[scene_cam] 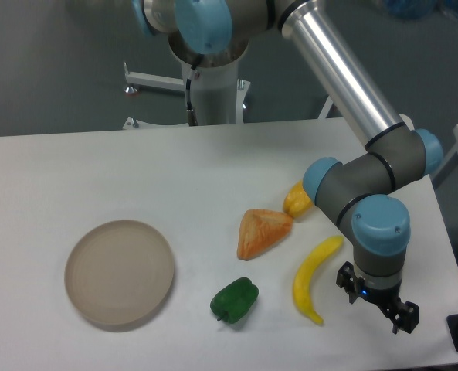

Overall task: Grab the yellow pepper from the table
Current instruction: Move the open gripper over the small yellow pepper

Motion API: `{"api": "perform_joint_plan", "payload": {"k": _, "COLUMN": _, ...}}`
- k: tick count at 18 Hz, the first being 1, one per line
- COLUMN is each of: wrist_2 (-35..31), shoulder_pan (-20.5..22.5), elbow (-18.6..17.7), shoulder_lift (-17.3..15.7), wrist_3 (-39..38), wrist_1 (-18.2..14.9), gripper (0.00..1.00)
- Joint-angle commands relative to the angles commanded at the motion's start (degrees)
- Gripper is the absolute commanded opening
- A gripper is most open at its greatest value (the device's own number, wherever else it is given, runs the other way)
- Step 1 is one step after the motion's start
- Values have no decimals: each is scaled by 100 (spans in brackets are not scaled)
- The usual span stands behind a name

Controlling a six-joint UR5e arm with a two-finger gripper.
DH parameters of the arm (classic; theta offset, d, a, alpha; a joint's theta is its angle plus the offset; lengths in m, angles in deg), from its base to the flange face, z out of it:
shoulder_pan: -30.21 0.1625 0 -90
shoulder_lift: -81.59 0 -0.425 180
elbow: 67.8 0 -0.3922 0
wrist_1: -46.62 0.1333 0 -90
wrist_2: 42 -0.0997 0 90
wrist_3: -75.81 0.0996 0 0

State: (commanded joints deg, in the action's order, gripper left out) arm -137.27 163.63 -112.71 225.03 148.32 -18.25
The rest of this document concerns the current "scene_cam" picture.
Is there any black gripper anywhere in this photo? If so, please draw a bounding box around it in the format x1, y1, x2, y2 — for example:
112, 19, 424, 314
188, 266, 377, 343
336, 261, 419, 334

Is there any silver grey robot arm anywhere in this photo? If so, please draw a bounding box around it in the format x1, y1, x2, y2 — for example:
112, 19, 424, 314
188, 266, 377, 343
132, 1, 443, 332

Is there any yellow pepper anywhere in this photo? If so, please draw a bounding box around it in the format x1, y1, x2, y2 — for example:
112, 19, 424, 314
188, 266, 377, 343
283, 180, 314, 219

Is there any green bell pepper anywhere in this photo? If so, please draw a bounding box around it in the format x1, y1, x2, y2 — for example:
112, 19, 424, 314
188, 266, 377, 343
210, 277, 260, 324

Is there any yellow banana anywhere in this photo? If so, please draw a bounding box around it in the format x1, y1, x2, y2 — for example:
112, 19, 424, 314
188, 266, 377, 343
292, 235, 344, 326

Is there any orange triangular pastry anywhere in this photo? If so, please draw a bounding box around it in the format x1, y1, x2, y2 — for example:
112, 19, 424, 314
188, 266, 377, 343
236, 209, 293, 260

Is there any beige round plate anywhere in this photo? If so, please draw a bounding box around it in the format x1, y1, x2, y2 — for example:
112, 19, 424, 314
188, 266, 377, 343
64, 220, 175, 332

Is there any black cable on pedestal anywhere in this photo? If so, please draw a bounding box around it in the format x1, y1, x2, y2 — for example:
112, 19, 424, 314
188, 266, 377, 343
185, 53, 205, 127

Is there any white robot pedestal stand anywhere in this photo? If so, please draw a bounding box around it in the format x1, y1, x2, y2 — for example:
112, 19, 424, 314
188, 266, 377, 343
121, 38, 252, 131

